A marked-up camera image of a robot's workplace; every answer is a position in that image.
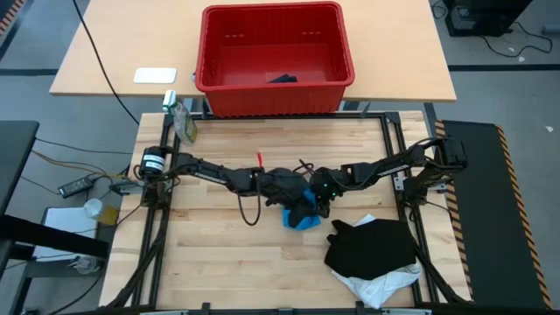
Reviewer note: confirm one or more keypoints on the hazard striped floor strip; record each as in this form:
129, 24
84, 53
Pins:
13, 11

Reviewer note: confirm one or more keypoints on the black side table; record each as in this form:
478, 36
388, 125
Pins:
15, 153

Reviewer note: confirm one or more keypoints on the white button shirt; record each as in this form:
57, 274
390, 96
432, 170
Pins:
376, 289

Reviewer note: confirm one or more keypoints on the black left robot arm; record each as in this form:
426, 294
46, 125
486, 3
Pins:
205, 170

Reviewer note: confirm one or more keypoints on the black frame crossbar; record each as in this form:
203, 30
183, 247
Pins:
284, 115

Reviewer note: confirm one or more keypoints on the white card on desk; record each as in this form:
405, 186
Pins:
155, 75

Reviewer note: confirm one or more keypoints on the black frame rail with plates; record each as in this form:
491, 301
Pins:
284, 311

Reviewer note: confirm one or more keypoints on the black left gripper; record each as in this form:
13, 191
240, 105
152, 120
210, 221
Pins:
284, 186

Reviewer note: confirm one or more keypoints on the black power adapter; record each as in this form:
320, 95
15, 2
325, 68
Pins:
75, 187

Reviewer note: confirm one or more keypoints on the white paper cup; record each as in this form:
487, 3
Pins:
93, 207

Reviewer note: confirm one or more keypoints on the black equipment cabinet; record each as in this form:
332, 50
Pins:
490, 17

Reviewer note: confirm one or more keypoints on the black hazard striped floor mat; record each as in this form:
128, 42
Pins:
490, 210

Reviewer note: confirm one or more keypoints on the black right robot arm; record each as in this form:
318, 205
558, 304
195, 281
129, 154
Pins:
394, 166

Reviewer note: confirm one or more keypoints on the red plastic laundry bin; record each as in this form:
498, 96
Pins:
271, 100

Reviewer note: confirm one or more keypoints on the white box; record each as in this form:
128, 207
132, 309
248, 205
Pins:
65, 223

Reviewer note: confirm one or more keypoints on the blue garment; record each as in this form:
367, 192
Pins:
308, 223

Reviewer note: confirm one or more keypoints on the light wooden desk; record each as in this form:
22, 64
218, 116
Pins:
131, 35

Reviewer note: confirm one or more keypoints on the yellow item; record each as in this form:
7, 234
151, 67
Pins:
109, 215

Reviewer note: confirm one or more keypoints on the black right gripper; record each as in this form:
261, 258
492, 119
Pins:
330, 181

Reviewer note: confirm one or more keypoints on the small dark navy garment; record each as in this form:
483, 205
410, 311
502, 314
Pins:
283, 79

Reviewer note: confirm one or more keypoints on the clear plastic cup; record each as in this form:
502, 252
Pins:
85, 264

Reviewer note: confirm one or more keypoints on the black garment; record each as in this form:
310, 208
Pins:
372, 249

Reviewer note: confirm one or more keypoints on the black table beam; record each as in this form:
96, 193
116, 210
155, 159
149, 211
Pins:
44, 236

